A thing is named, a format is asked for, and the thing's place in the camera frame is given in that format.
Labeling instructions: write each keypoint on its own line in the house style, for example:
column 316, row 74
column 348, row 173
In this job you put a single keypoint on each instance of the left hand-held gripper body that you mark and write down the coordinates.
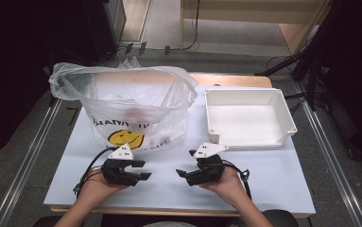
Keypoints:
column 118, row 171

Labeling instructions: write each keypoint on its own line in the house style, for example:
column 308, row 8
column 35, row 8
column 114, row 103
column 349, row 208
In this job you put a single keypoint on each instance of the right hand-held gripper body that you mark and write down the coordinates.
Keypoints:
column 208, row 170

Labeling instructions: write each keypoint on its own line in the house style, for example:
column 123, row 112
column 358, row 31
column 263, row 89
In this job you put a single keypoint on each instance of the white plastic bin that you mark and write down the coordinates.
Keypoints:
column 248, row 121

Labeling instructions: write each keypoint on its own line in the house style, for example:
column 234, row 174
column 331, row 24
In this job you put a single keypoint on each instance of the clear plastic bag yellow print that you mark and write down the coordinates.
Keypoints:
column 122, row 94

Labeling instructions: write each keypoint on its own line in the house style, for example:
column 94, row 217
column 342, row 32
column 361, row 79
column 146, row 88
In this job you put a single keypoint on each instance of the person's right hand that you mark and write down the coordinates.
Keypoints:
column 227, row 186

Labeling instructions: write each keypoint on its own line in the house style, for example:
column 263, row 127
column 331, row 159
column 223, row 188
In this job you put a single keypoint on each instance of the person's left hand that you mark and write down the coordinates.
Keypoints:
column 98, row 189

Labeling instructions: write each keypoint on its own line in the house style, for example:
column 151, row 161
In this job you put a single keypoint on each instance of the person's gray shirt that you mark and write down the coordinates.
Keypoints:
column 169, row 224

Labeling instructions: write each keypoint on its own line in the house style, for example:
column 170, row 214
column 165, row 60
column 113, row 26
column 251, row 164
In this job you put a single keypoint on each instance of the wooden table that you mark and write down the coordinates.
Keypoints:
column 232, row 80

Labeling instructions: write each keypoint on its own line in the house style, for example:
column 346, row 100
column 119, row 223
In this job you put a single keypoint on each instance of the black chair seat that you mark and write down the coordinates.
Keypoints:
column 281, row 218

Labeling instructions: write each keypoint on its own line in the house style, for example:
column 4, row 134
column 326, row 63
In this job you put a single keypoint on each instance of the black plug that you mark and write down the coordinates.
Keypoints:
column 128, row 48
column 167, row 50
column 142, row 48

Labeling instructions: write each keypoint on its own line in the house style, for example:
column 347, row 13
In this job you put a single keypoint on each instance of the black cabinet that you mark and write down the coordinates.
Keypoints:
column 106, row 28

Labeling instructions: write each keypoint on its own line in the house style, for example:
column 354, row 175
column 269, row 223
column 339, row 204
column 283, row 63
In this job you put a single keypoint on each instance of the black tripod stand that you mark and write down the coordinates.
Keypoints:
column 311, row 60

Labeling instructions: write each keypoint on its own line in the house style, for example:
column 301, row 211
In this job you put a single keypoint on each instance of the light wooden shelf unit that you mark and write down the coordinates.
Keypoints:
column 295, row 34

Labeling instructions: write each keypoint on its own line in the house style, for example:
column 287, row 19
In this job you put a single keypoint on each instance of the metal floor rail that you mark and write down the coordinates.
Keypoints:
column 27, row 160
column 333, row 157

